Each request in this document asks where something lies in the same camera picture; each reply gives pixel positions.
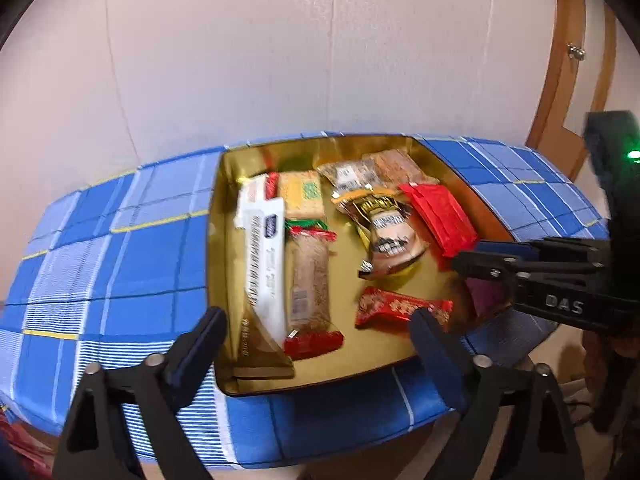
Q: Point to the red cloth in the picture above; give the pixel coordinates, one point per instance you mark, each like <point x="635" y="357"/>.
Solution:
<point x="22" y="442"/>

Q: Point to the yellow cracker packet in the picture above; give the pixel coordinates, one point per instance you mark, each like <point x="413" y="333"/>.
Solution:
<point x="300" y="195"/>

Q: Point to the clear nut mix packet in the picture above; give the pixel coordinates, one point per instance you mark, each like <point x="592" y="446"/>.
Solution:
<point x="350" y="174"/>

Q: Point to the brown gold snack packet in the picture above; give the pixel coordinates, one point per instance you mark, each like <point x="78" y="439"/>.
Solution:
<point x="392" y="240"/>

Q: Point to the white long wafer packet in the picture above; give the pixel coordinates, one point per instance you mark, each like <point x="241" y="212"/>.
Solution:
<point x="265" y="270"/>

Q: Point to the red patterned candy packet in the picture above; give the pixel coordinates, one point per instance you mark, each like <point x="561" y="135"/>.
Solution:
<point x="400" y="307"/>

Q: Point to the red snack packet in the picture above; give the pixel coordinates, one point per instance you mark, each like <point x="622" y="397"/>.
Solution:
<point x="445" y="220"/>

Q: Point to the grain bar with red ends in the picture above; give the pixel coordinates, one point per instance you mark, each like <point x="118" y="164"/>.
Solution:
<point x="310" y="285"/>

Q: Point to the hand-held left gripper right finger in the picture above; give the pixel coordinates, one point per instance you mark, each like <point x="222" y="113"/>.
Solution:
<point x="440" y="360"/>

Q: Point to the gold square tin box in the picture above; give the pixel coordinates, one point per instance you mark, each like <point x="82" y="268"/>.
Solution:
<point x="340" y="270"/>

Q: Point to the wooden door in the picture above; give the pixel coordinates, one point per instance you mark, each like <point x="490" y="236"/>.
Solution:
<point x="565" y="85"/>

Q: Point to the orange-brown grain bar packet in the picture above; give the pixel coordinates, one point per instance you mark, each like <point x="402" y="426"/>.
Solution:
<point x="397" y="166"/>

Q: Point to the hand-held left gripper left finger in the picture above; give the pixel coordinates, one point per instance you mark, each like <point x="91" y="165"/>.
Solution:
<point x="200" y="355"/>

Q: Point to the blue plaid tablecloth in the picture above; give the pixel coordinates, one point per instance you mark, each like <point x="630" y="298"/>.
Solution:
<point x="100" y="285"/>

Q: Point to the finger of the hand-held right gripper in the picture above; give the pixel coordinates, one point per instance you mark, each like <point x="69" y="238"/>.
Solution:
<point x="550" y="251"/>
<point x="485" y="266"/>

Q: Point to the purple snack packet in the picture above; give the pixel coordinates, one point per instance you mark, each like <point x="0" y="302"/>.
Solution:
<point x="482" y="296"/>

